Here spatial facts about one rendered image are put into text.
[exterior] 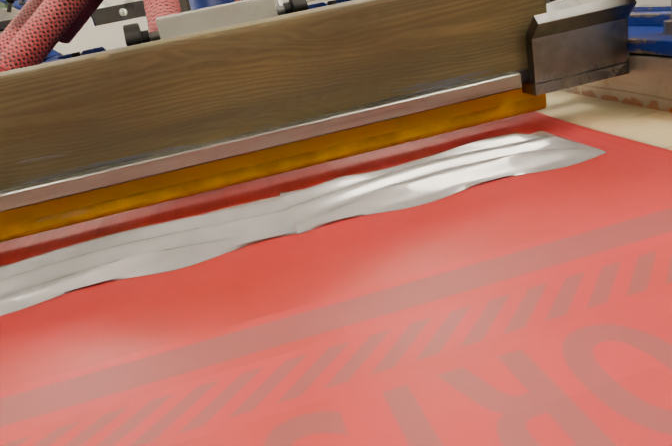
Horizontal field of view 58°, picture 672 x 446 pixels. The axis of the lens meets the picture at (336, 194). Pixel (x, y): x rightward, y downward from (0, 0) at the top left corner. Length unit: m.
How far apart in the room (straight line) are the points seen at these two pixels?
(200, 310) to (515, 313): 0.13
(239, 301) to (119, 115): 0.17
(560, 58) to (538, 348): 0.27
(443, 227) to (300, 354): 0.11
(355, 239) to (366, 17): 0.16
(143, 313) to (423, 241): 0.13
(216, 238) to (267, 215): 0.03
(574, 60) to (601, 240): 0.20
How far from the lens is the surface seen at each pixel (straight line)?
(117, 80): 0.38
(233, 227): 0.32
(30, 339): 0.29
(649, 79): 0.45
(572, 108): 0.48
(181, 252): 0.31
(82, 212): 0.41
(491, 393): 0.18
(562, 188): 0.32
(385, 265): 0.26
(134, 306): 0.28
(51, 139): 0.39
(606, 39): 0.45
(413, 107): 0.39
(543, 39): 0.43
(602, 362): 0.19
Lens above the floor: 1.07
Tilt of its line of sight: 18 degrees down
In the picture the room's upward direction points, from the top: 11 degrees counter-clockwise
